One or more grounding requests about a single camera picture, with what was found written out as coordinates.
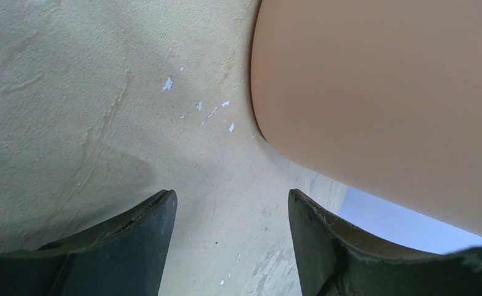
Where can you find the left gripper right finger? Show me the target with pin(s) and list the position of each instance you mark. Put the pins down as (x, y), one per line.
(335, 257)

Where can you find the orange plastic bin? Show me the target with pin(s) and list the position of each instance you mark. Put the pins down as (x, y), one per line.
(384, 96)

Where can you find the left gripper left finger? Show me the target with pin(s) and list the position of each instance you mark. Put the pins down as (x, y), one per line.
(124, 255)

